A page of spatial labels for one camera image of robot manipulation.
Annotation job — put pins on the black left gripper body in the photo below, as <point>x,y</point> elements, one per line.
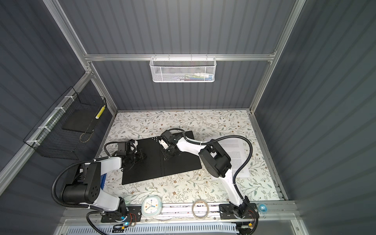
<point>134,157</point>

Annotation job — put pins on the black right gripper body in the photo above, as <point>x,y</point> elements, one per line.
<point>168,150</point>

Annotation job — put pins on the blue folder with black inside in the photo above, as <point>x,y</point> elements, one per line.
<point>155,165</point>

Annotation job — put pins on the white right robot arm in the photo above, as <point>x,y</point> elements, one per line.
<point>241,203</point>

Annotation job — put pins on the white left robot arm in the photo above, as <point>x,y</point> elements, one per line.
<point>84,182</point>

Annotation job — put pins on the white printed paper files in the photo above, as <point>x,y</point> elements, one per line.
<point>238,158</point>

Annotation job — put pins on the yellow marker pen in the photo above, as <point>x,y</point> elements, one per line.
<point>100,112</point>

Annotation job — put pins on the white square clock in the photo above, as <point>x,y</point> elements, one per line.
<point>152,206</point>

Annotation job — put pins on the black foam pad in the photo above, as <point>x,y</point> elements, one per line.
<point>82,121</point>

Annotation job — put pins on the blue tape roll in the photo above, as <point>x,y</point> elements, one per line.
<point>262,208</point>

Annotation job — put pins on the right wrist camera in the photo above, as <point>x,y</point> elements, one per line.
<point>163,144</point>

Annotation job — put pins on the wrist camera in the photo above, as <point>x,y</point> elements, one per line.
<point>132,146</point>
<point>163,144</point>

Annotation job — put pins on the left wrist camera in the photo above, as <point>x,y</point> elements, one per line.
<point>132,146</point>

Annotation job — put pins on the black wire basket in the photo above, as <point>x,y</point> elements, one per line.
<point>69,131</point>

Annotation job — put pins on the white wire mesh basket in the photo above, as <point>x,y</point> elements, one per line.
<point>183,71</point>

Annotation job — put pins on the white ventilated cable duct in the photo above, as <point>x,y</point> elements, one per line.
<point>171,229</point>

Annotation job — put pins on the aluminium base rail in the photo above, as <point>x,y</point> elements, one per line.
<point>184,212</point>

